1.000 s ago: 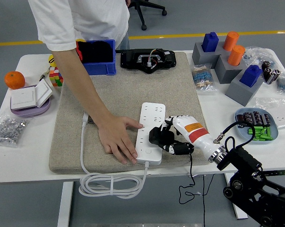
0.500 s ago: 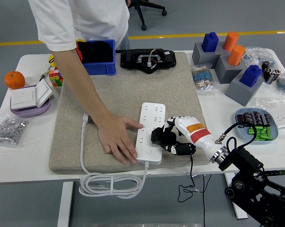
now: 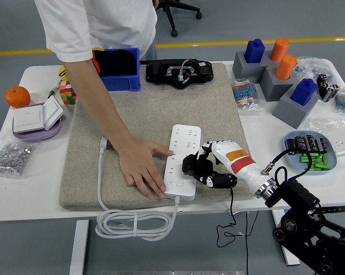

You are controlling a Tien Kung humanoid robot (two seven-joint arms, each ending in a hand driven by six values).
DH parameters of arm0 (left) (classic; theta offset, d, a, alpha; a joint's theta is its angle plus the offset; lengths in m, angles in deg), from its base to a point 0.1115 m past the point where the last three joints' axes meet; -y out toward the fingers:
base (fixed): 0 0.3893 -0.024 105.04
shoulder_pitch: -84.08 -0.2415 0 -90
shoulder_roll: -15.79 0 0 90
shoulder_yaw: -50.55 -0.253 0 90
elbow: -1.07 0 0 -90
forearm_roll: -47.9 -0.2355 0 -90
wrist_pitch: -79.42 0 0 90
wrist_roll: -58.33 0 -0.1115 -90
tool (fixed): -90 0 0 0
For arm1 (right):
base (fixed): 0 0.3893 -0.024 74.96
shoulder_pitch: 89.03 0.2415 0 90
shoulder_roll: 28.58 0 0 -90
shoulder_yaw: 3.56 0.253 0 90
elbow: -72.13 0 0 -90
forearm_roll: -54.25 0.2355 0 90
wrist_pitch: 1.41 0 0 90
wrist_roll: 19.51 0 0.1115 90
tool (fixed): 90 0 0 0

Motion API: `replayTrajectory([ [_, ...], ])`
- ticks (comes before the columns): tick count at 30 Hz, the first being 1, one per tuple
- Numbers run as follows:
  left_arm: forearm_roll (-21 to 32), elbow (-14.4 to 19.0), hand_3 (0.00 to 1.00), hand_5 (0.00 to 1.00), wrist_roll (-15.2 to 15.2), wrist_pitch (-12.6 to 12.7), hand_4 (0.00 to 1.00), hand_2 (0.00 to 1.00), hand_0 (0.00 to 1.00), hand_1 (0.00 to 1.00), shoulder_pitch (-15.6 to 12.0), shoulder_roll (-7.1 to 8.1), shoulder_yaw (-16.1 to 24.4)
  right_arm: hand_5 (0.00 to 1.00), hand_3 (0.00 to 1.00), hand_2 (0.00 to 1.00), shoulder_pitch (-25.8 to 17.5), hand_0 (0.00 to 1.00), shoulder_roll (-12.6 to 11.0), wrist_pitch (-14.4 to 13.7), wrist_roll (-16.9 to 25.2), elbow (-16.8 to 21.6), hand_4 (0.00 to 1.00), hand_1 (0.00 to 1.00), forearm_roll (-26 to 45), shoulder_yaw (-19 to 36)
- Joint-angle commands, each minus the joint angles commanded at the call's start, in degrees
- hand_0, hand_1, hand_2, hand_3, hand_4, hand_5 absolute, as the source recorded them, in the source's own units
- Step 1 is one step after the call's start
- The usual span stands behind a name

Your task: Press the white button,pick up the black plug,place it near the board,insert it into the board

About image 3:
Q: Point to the person's right hand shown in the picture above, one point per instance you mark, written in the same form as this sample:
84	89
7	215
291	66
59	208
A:
140	163

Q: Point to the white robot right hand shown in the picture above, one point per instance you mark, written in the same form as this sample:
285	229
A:
241	163

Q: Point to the person's right forearm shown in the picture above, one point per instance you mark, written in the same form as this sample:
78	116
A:
99	109

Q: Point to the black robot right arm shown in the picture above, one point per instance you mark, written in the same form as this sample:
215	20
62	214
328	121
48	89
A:
298	192

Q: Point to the light blue plate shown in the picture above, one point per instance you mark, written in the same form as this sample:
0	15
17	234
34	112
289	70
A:
293	161

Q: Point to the dark capacitor pack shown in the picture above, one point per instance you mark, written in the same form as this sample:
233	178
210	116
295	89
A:
311	143
301	143
291	144
322	145

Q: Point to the grey-brown mat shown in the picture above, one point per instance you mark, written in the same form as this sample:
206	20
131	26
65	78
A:
160	109

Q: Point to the bag of blue resistors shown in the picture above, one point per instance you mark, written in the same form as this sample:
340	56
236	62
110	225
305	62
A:
245	94

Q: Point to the pile of green pegs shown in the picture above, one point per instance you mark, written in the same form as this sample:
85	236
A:
318	161

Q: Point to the blue plastic bin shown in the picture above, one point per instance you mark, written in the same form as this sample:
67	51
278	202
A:
123	83

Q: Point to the black electronic device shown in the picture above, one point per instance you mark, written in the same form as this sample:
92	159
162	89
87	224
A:
158	71

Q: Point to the blue square peg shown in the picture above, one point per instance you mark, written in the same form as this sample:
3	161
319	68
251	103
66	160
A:
253	51
302	93

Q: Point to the wide grey holder block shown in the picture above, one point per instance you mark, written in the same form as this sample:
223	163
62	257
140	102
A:
241	68

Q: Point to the colourful puzzle cube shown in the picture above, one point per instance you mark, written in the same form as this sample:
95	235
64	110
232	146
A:
67	94

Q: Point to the black pouch with red trim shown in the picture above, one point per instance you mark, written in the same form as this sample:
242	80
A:
118	63

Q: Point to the white socket panel in bag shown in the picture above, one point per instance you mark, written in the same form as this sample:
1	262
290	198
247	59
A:
344	141

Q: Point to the orange cylinder peg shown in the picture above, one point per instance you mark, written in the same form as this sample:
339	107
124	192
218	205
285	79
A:
285	67
278	50

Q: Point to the purple round dish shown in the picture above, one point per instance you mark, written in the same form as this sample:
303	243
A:
36	136

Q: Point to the black table control panel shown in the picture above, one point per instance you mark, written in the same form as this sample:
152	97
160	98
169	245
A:
341	209

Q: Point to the clear crumpled plastic bag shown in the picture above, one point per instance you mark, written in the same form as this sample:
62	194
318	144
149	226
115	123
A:
312	67

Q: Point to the bag of metal nuts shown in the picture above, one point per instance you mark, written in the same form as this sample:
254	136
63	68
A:
10	157

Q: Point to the orange fruit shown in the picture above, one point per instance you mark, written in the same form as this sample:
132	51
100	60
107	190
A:
17	97

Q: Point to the black office chair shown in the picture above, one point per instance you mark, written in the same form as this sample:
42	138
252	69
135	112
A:
170	17

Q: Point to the person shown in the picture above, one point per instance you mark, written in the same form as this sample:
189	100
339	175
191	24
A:
98	20

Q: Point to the white wall switch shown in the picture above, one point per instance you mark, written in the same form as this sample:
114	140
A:
27	118

